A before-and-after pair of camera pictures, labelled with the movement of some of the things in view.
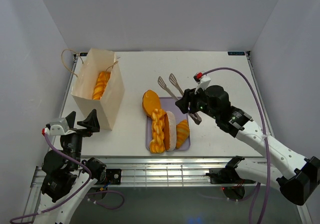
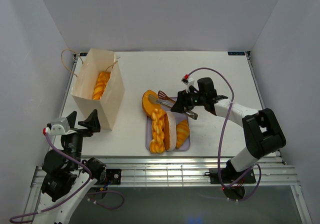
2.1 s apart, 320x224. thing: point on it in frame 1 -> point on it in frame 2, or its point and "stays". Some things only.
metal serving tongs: [193, 115] -> [161, 97]
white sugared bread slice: [170, 131] stays
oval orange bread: [151, 101] stays
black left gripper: [92, 123] stays
